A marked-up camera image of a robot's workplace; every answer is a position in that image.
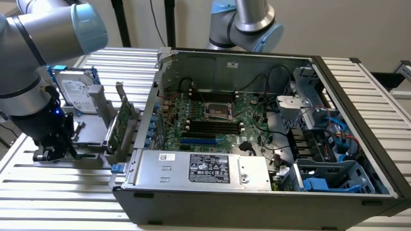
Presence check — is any grey parts rack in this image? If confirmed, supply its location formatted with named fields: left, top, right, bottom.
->
left=60, top=84, right=143, bottom=167

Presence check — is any silver hard disk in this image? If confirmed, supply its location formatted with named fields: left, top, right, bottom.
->
left=53, top=69, right=95, bottom=114

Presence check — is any slim black stand pole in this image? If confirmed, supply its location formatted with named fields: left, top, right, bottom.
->
left=163, top=0, right=176, bottom=48

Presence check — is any thin black hanging cable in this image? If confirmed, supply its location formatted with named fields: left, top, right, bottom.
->
left=148, top=0, right=169, bottom=47

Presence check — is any long black looped wire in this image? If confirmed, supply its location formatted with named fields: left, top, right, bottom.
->
left=236, top=64, right=292, bottom=95

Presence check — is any short black looped wire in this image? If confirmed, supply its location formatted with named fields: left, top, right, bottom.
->
left=177, top=77, right=193, bottom=91

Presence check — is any green graphics card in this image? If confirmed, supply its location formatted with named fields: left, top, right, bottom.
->
left=103, top=81, right=136, bottom=155

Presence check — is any black block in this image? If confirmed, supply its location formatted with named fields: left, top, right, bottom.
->
left=370, top=71, right=404, bottom=90

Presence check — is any black wire with plug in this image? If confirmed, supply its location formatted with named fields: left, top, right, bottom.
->
left=239, top=141, right=257, bottom=157

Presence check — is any black open PC case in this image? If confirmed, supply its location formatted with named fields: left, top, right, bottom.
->
left=108, top=47, right=411, bottom=226

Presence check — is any blue expansion slot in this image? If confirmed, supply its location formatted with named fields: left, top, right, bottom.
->
left=180, top=137, right=219, bottom=147

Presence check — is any blue wire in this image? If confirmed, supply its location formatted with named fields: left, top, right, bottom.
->
left=323, top=115, right=350, bottom=162

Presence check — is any green motherboard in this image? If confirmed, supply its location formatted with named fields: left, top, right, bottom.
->
left=156, top=92, right=273, bottom=154

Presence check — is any aluminium profile rail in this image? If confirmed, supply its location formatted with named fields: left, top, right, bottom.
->
left=390, top=60, right=411, bottom=98

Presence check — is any blue disk caddy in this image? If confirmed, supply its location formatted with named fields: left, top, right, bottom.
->
left=47, top=64, right=101, bottom=114

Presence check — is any silver power supply unit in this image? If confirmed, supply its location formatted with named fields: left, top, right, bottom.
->
left=127, top=149, right=273, bottom=192

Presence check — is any blue disk bay clip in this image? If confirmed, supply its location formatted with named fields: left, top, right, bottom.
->
left=303, top=178, right=329, bottom=192

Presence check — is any grey fan bracket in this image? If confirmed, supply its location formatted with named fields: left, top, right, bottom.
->
left=275, top=95, right=304, bottom=114

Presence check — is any grey metal disk bay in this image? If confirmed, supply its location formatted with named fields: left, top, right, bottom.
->
left=291, top=67, right=341, bottom=131

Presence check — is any thick black stand pole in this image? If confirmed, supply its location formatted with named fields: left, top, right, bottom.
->
left=111, top=0, right=132, bottom=48

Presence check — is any red wire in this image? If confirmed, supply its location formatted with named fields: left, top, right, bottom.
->
left=339, top=134, right=360, bottom=157

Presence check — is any metal CPU socket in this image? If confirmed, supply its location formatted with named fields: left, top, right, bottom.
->
left=200, top=102, right=236, bottom=121

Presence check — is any grey plastic disk bay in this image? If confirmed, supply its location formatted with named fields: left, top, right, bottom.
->
left=292, top=158, right=376, bottom=193

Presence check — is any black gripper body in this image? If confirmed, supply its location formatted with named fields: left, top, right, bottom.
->
left=11, top=105, right=77, bottom=149

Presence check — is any black expansion slot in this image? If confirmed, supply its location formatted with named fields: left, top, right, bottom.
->
left=181, top=131, right=216, bottom=139

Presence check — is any black finned heatsink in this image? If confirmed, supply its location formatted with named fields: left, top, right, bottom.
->
left=287, top=127, right=319, bottom=160

